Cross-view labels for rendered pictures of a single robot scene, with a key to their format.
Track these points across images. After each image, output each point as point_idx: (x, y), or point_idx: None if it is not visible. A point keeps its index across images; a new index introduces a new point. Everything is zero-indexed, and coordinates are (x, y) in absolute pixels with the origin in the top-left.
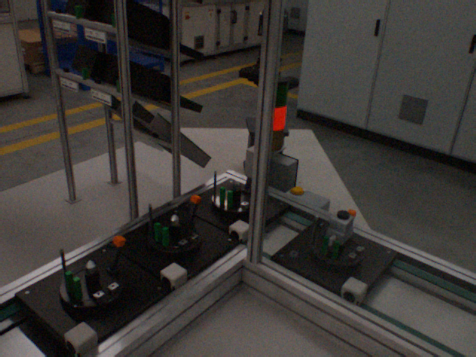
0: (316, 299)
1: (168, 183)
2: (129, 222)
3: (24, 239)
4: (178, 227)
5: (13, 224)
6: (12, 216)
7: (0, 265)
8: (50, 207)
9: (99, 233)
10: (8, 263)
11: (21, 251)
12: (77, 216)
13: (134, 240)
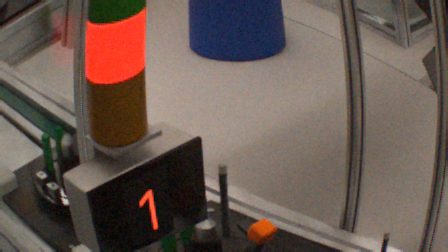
0: None
1: None
2: (304, 217)
3: (342, 154)
4: (197, 244)
5: (383, 132)
6: (401, 126)
7: (262, 150)
8: (430, 154)
9: (362, 226)
10: (269, 157)
11: (306, 161)
12: (409, 188)
13: (217, 227)
